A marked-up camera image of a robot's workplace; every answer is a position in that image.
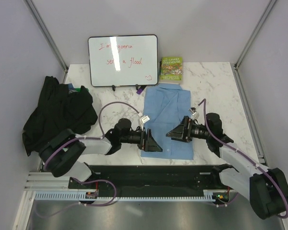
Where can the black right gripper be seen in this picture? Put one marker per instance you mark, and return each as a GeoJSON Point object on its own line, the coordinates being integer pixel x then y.
{"type": "Point", "coordinates": [182, 132]}

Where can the white slotted cable duct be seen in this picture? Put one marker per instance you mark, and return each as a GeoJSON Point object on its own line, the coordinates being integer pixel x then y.
{"type": "Point", "coordinates": [98, 196]}

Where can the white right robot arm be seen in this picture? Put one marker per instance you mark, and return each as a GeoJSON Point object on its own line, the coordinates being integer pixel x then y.
{"type": "Point", "coordinates": [266, 189]}

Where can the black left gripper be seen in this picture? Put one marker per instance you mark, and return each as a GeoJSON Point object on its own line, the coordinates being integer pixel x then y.
{"type": "Point", "coordinates": [147, 142]}

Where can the green treehouse book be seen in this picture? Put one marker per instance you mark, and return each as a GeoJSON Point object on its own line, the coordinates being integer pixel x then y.
{"type": "Point", "coordinates": [171, 70]}

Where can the left aluminium frame post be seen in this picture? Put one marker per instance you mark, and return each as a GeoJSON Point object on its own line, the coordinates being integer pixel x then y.
{"type": "Point", "coordinates": [44, 30]}

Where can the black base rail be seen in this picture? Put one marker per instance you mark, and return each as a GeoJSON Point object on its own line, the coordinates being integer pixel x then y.
{"type": "Point", "coordinates": [169, 180]}

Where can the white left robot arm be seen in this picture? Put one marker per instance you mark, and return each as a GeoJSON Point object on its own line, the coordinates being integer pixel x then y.
{"type": "Point", "coordinates": [60, 155]}

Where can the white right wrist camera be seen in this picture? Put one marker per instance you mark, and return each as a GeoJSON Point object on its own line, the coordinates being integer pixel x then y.
{"type": "Point", "coordinates": [194, 113]}

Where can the small whiteboard with stand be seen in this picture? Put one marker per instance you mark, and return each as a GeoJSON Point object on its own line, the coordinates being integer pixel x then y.
{"type": "Point", "coordinates": [127, 60]}

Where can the purple marker pen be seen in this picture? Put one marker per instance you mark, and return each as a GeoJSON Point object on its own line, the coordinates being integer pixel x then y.
{"type": "Point", "coordinates": [140, 90]}

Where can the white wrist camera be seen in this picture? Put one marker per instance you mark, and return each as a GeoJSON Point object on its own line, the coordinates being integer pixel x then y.
{"type": "Point", "coordinates": [143, 119]}
{"type": "Point", "coordinates": [194, 113]}

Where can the right aluminium frame post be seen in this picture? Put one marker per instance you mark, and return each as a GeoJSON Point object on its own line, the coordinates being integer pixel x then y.
{"type": "Point", "coordinates": [268, 9]}

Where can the aluminium frame post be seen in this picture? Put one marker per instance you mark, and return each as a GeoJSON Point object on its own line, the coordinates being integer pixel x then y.
{"type": "Point", "coordinates": [44, 30]}
{"type": "Point", "coordinates": [268, 9]}

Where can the black long sleeve shirt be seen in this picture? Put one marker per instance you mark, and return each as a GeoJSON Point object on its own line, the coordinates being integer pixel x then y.
{"type": "Point", "coordinates": [56, 111]}

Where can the light blue long sleeve shirt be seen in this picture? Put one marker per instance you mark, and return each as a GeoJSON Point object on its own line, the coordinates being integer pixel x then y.
{"type": "Point", "coordinates": [166, 105]}

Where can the green plastic bin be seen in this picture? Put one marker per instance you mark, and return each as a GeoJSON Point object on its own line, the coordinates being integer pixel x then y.
{"type": "Point", "coordinates": [72, 90]}

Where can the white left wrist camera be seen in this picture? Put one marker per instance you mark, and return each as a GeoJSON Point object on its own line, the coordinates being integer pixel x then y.
{"type": "Point", "coordinates": [143, 119]}

